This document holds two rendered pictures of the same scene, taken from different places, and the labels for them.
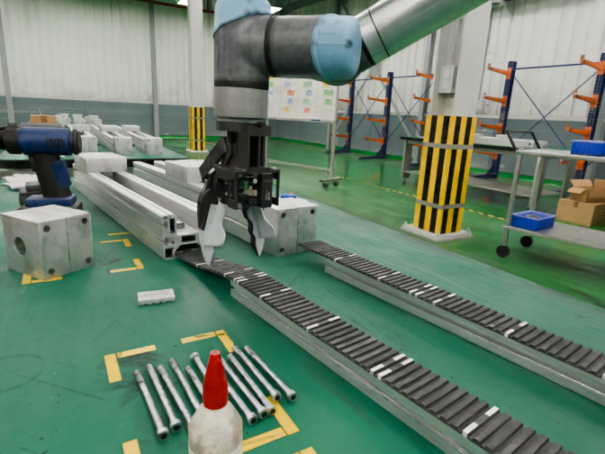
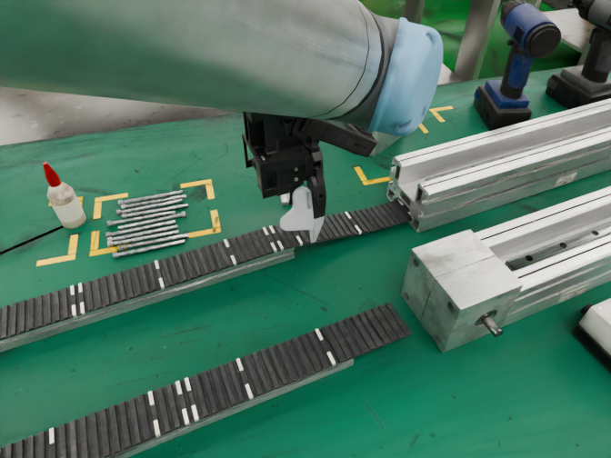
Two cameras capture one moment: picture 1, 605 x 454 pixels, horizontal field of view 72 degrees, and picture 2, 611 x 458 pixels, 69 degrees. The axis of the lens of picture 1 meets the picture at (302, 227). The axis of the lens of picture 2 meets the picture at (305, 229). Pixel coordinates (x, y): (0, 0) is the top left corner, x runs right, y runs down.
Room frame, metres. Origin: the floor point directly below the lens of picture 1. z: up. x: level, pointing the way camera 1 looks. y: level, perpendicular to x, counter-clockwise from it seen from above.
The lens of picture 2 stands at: (0.75, -0.35, 1.28)
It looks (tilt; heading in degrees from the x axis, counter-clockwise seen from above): 45 degrees down; 106
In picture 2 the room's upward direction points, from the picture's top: straight up
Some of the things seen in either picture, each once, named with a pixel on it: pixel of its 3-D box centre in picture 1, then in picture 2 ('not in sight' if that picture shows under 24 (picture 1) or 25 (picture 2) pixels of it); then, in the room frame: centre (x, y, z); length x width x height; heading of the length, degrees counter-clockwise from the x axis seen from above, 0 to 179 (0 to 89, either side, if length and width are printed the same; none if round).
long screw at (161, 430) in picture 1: (148, 401); (151, 197); (0.34, 0.14, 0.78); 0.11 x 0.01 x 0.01; 33
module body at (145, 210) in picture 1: (125, 196); (591, 139); (1.07, 0.46, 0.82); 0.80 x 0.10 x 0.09; 39
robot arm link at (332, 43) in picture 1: (318, 49); not in sight; (0.59, -0.01, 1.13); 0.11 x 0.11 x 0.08; 74
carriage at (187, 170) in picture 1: (194, 174); not in sight; (1.19, 0.32, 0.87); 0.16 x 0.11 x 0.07; 39
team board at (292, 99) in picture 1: (298, 119); not in sight; (6.81, 0.14, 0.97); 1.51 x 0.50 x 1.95; 51
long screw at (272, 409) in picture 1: (248, 380); (144, 238); (0.37, 0.05, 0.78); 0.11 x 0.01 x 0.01; 32
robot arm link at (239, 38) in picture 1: (244, 45); not in sight; (0.60, 0.09, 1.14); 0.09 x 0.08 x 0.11; 74
